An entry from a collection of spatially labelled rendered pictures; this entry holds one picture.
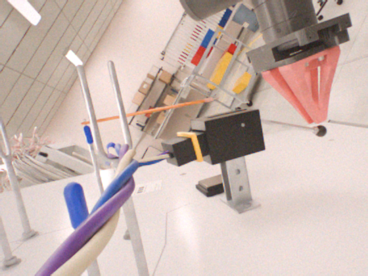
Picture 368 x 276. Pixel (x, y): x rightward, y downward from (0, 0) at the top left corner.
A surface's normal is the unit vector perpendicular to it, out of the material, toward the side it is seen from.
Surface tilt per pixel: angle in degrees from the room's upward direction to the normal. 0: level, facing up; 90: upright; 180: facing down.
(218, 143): 99
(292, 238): 50
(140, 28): 90
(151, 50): 90
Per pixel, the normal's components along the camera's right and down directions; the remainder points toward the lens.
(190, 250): -0.18, -0.97
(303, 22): 0.30, 0.08
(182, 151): 0.50, 0.02
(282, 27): -0.42, 0.33
